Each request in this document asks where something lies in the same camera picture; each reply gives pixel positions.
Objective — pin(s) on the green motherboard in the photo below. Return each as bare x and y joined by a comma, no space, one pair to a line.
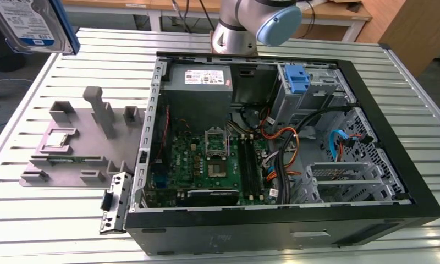
183,165

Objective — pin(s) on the silver CPU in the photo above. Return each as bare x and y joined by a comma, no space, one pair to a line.
57,140

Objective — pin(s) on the square bare chipset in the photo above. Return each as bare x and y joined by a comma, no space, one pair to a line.
217,170

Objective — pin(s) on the grey power supply unit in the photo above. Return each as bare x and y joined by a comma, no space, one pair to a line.
197,104

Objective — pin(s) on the blue drive latch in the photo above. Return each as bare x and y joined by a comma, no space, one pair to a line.
296,79

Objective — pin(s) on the black graphics card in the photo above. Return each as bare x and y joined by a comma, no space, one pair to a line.
208,196

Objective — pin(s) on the grey hinged slot bracket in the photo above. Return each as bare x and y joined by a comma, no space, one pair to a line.
118,192

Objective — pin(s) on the grey parts rack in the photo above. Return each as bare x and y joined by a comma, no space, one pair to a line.
84,154

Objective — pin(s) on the white frame wooden desk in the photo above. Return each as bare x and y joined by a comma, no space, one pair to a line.
352,15
105,7

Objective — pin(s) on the black open PC case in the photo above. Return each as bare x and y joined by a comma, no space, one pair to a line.
241,231

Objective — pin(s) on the black RAM slot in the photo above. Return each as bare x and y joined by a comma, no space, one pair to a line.
255,167
245,165

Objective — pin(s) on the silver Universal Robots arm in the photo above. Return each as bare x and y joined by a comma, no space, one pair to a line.
231,33

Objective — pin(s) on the grey optical drive cage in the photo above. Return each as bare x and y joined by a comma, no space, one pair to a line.
315,101

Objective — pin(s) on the grey metal disk bay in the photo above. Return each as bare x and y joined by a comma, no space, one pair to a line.
355,181

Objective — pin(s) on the green RAM stick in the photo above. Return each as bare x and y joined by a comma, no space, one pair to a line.
74,159

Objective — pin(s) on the hard disk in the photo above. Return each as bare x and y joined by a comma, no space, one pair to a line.
32,27

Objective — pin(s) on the CPU socket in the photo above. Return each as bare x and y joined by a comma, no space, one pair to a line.
216,143

